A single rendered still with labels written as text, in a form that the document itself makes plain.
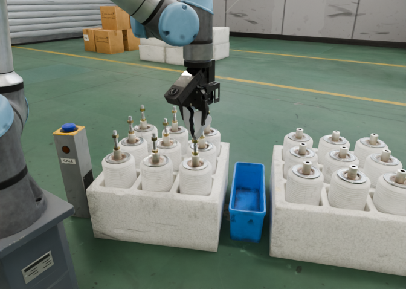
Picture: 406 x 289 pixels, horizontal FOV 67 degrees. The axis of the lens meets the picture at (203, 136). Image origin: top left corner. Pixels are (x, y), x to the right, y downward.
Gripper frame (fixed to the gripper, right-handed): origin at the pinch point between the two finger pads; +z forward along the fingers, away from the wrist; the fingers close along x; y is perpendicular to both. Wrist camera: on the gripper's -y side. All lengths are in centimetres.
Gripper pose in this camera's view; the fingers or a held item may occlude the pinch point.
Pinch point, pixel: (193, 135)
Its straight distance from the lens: 84.2
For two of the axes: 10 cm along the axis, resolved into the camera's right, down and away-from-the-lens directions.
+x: -7.9, -2.5, 5.7
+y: 6.2, -3.2, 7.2
